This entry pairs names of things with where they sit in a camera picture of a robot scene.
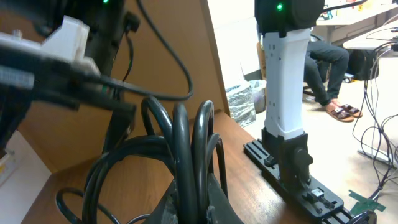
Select black cable small plug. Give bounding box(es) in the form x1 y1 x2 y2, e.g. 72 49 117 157
55 134 175 224

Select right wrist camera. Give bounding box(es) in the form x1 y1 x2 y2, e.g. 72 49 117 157
1 16 101 90

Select seated person in jeans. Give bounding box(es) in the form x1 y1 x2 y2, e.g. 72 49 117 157
304 40 363 123

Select black backpack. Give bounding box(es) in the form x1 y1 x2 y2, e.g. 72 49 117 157
346 49 379 81

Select black USB cable blue plug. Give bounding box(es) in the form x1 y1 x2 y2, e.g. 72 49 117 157
141 96 228 223

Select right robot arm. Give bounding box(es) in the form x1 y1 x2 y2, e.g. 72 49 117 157
1 1 324 146

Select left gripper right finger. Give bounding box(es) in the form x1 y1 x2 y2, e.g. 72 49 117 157
206 174 243 224

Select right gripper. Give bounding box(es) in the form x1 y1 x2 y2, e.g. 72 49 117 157
1 47 136 154

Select loose floor cables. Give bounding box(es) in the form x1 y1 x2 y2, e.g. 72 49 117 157
351 18 398 203

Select clear plastic bag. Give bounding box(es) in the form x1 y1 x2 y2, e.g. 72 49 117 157
226 80 256 128

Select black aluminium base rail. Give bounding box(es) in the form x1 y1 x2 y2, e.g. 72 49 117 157
243 139 379 224

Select grey waste bin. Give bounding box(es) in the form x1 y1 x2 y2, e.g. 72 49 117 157
249 80 267 114

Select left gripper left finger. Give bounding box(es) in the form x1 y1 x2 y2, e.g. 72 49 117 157
149 180 178 224

